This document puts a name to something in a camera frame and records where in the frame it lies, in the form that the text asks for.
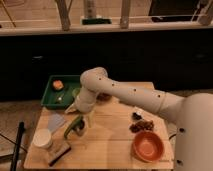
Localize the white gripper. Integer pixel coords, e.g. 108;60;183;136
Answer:
65;102;95;128

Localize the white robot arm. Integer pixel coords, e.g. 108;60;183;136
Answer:
66;67;213;171

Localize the white cup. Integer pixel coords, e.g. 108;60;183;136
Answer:
33;129;52;149

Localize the green plastic tray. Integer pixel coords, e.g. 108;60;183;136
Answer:
41;75;81;110

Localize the orange toy food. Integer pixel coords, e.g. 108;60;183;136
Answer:
52;80;64;91

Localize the wooden scrub brush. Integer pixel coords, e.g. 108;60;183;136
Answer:
47;142;71;166

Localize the wooden board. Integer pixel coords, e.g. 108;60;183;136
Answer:
23;81;175;171

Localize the brown dried food pile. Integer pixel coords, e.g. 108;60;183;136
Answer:
129;112;154;133

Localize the black pole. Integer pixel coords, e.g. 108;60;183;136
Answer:
10;122;25;171

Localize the orange bowl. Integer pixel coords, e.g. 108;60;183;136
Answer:
132;131;165;163

